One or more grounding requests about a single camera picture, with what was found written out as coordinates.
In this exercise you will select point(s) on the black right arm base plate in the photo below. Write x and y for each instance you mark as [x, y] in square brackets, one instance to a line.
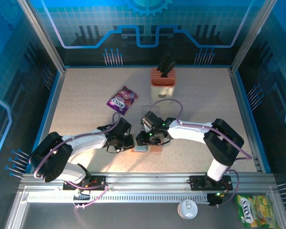
[197, 183]

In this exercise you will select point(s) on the aluminium frame post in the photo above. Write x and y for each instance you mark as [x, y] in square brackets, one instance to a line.
[43, 35]
[252, 35]

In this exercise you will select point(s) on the purple candy bag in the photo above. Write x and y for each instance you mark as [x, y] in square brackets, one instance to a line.
[121, 100]

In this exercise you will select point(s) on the brown leather card holder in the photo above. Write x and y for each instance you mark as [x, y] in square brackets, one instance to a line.
[156, 149]

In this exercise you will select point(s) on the black controller box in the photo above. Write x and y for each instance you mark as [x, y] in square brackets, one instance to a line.
[214, 200]

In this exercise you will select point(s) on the yellow green candy bag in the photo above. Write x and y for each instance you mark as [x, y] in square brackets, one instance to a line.
[255, 210]

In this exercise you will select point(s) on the grey blue card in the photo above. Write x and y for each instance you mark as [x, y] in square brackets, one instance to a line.
[141, 149]

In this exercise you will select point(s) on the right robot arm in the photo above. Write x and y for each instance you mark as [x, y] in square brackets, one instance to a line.
[188, 133]

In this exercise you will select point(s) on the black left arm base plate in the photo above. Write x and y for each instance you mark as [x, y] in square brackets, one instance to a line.
[97, 183]

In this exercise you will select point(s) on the cream knife block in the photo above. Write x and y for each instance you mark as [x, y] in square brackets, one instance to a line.
[162, 90]

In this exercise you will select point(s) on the white tin can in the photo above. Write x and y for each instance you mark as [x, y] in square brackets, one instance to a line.
[187, 210]

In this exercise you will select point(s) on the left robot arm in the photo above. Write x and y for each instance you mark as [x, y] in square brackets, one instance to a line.
[85, 143]

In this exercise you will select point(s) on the aluminium front frame rail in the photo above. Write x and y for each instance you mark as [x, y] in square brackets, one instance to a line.
[145, 180]

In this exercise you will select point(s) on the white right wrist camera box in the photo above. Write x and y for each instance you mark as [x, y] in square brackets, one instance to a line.
[145, 122]

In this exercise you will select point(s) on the aluminium side rail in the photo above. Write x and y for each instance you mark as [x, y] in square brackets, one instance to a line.
[240, 100]
[54, 100]

